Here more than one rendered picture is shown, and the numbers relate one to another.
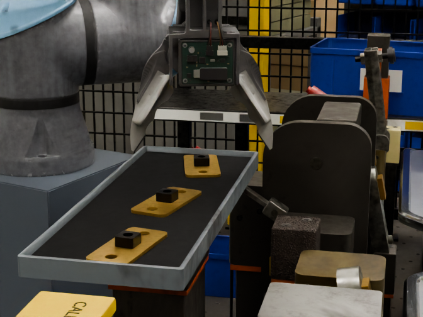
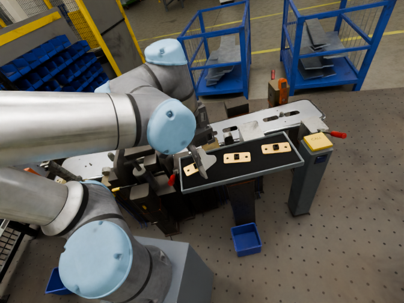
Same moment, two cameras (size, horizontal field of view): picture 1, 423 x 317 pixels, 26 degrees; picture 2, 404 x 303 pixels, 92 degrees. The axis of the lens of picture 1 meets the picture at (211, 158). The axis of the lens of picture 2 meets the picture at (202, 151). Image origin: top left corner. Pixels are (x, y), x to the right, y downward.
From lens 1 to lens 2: 1.10 m
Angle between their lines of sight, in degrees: 84
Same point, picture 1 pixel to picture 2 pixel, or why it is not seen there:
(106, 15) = (104, 208)
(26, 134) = (160, 263)
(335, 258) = (206, 148)
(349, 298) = (244, 128)
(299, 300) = (251, 134)
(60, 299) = (314, 143)
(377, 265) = not seen: hidden behind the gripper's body
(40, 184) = (181, 252)
